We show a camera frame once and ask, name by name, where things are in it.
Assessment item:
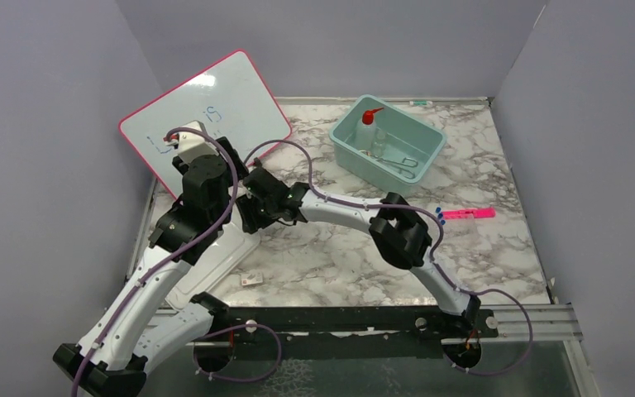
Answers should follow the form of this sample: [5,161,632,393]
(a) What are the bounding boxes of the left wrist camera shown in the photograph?
[164,132,218,165]

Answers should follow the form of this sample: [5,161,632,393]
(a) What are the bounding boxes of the blue capped test tubes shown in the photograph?
[435,207,446,225]

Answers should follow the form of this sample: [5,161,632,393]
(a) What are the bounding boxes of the teal plastic bin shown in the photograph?
[329,94,447,196]

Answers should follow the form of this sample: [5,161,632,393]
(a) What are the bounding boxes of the pink framed whiteboard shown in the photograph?
[118,50,292,197]

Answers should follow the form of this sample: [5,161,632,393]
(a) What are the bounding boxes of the white plastic lid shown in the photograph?
[165,208,260,310]

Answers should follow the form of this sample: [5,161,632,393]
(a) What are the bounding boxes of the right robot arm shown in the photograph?
[236,168,480,337]

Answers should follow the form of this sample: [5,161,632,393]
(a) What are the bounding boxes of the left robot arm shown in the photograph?
[53,130,257,396]

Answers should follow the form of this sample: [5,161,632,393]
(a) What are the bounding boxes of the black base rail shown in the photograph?
[192,305,499,363]

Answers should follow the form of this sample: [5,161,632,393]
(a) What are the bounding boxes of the small white card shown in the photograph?
[241,272,264,287]

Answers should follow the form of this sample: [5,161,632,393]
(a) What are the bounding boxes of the pink plastic clip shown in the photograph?
[442,207,496,221]

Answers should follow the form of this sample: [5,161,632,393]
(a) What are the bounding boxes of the small clear glass beaker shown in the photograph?
[370,128,388,158]

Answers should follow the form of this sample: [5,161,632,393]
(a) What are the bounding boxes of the white wash bottle red cap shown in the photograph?
[354,107,384,151]

